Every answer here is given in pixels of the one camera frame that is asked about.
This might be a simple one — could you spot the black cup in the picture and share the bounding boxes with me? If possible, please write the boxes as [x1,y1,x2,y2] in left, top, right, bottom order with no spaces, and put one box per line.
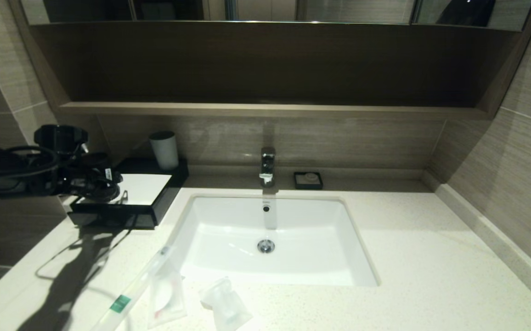
[81,152,124,201]

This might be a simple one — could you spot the black drawer box white top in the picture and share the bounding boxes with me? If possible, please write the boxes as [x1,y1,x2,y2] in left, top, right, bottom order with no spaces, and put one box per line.
[69,159,190,229]

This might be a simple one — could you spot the grey white cup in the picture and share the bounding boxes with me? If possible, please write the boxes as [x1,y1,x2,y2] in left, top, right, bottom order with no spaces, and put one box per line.
[149,131,180,171]

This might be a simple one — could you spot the toothbrush packet green label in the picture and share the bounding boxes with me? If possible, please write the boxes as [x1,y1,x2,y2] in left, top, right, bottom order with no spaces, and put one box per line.
[92,245,176,331]

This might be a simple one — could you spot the clear sachet cotton pads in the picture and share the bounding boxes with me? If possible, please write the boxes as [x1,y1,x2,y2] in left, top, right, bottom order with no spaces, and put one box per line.
[148,264,189,328]

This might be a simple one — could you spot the chrome faucet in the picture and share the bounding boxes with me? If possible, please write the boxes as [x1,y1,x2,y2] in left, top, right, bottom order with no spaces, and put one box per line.
[260,147,277,188]

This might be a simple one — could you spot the crumpled clear plastic sachet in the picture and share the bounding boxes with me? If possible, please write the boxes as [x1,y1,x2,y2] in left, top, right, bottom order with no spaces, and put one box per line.
[200,276,253,331]

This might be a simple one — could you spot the black soap dish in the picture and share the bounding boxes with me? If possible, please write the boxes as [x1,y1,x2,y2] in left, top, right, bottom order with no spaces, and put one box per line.
[294,172,323,190]

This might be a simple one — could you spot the white sink basin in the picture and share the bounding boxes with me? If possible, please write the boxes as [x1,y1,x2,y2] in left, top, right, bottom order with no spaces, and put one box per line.
[167,194,380,287]

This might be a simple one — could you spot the mirror cabinet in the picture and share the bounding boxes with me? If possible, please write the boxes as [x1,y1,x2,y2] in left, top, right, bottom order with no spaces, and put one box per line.
[22,0,531,32]

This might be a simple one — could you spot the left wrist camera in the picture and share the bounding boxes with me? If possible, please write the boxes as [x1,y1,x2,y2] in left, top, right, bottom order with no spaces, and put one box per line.
[34,124,89,157]

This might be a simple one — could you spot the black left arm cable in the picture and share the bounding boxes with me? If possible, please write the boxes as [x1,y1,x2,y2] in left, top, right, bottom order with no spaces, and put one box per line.
[0,145,60,178]

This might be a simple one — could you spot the brown wooden wall shelf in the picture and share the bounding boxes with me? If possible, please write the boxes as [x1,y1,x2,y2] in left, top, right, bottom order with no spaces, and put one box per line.
[11,0,531,120]

